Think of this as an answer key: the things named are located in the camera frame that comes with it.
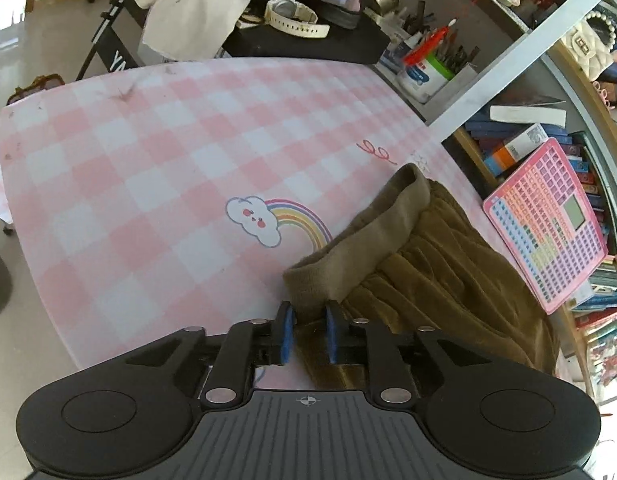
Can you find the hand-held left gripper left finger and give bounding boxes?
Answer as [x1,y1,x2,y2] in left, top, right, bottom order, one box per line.
[124,301,295,408]

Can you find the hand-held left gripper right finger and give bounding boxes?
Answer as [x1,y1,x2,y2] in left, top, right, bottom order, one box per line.
[323,300,489,407]

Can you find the brown corduroy pants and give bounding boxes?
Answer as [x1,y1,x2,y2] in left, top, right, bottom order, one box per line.
[282,162,560,392]

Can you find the pink checked cartoon desk mat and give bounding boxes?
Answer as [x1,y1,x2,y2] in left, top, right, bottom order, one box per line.
[0,57,607,403]

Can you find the pink learning tablet toy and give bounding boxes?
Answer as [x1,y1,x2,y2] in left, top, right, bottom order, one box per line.
[483,136,609,316]

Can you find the orange and white box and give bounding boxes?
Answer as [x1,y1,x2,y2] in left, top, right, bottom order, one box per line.
[487,124,548,172]

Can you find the black flat case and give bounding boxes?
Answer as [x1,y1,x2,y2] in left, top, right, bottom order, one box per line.
[222,22,390,65]

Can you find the white leaning book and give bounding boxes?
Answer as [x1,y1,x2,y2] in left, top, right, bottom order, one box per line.
[490,104,567,127]

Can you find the row of colourful books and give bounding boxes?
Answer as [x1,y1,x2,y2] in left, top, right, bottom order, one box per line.
[463,105,617,331]

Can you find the pen holder with pens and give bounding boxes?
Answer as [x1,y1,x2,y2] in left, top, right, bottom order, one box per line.
[429,25,482,77]

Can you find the white wristwatch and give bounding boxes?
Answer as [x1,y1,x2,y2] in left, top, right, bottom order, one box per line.
[265,0,331,40]

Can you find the cream cloth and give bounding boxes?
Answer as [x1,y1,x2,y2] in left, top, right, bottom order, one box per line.
[132,0,285,62]

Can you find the brown basket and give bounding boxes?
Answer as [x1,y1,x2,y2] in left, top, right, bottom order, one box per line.
[8,74,65,107]

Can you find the black folding stand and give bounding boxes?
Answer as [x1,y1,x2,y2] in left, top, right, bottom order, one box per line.
[76,0,145,82]

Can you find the white quilted pearl bag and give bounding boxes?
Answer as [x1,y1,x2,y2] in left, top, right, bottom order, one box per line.
[561,10,617,82]

